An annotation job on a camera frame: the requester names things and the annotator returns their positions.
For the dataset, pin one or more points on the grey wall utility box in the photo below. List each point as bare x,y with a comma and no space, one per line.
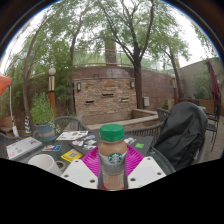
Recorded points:
146,101

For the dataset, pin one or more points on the orange patio umbrella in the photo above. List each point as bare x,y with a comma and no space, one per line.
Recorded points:
4,82

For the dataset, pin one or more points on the large forked tree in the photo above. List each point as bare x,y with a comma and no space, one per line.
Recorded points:
138,83

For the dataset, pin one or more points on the blue yellow striped bollard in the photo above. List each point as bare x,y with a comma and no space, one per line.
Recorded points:
27,126

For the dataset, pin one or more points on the wall lantern light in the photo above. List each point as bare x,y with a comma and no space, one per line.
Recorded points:
132,84
79,86

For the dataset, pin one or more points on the closed dark red umbrella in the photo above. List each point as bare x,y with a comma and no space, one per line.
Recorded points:
213,83

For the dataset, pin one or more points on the yellow square card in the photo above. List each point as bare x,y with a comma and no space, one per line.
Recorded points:
71,155

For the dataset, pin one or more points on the small colourful sticker card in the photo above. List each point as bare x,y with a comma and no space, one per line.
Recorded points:
51,148

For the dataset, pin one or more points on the globe-topped wooden lamp post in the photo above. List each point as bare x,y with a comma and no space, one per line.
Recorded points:
52,90
175,91

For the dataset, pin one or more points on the white sticker sheet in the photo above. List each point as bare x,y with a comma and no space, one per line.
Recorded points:
71,135

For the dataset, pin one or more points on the potted green plant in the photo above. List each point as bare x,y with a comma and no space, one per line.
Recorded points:
42,113

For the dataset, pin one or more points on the green-capped coffee drink bottle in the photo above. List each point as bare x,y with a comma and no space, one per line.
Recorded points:
112,160

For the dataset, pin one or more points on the dark grey jacket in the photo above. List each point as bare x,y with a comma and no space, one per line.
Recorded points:
181,133

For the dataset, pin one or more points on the leaning slender tree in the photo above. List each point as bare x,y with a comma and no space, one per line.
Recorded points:
25,86

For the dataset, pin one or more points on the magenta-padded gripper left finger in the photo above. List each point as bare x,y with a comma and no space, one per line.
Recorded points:
80,173

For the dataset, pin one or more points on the silver laptop with stickers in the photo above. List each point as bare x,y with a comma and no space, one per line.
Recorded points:
23,147

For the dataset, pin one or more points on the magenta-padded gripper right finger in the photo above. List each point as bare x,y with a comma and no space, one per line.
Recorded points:
146,171

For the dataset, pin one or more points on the white ceramic mug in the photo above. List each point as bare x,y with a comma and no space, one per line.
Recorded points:
43,163

